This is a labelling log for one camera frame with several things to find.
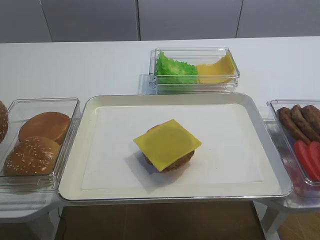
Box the green lettuce leaf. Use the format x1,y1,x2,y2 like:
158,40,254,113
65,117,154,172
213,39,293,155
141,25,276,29
156,51,198,84

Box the brown patty right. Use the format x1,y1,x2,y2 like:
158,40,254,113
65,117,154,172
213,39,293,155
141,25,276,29
301,105,320,134

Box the red tomato slice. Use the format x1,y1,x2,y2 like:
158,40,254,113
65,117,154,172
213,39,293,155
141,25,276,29
307,141,320,177
293,140,320,182

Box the yellow cheese slice on patty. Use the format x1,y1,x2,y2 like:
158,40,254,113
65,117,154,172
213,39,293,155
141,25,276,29
133,119,202,156

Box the silver metal tray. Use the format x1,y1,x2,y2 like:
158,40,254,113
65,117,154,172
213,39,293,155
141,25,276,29
58,93,293,204

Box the yellow cheese slices in container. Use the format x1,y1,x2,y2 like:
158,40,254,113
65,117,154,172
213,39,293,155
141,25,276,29
196,55,236,84

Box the brown burger patty on tray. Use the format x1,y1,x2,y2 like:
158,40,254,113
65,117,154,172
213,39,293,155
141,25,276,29
142,150,195,173

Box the brown patty left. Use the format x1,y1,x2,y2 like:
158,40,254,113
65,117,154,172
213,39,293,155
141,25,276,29
276,107,311,144

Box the sesame bun in container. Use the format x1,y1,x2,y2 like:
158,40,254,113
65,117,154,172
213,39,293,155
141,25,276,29
4,136,61,176

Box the sesame bun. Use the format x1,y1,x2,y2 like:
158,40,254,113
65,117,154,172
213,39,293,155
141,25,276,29
0,101,9,143
4,136,61,176

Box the brown patty middle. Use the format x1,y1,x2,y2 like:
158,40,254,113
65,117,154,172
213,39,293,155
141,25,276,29
291,104,320,142

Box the red tomato slice left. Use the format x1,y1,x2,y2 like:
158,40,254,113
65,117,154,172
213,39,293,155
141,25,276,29
293,140,320,182

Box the clear patty tomato container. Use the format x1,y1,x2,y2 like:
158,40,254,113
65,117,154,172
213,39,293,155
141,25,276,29
267,99,320,198

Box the sesame top bun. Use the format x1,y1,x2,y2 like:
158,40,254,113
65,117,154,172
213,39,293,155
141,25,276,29
0,101,9,143

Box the clear bun container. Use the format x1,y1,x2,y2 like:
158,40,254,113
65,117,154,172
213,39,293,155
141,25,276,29
0,98,81,194

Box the red tomato slice middle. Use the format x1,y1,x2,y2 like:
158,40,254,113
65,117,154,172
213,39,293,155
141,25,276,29
307,141,320,177

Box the plain bottom bun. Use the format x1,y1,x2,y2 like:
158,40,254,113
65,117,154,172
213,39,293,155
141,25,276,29
18,112,71,145

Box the clear lettuce cheese container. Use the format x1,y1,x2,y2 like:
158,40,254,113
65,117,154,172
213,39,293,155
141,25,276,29
147,47,240,95

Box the white paper liner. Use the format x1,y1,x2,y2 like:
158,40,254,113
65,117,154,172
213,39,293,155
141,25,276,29
82,104,266,192

